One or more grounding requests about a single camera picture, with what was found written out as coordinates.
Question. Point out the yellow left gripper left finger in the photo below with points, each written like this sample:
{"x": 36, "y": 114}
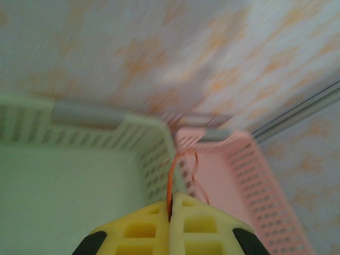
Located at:
{"x": 138, "y": 231}

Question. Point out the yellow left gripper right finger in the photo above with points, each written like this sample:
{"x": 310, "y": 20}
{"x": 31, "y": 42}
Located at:
{"x": 202, "y": 228}

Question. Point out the pink perforated plastic basket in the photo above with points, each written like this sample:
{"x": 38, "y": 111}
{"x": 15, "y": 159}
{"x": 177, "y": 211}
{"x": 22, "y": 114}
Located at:
{"x": 217, "y": 180}

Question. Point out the pale green perforated plastic basket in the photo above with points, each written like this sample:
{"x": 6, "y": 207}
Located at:
{"x": 66, "y": 186}

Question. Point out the grey toothed plastic strip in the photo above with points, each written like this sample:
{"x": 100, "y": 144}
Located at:
{"x": 186, "y": 118}

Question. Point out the aluminium frame post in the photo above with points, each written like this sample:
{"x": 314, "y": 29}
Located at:
{"x": 292, "y": 112}

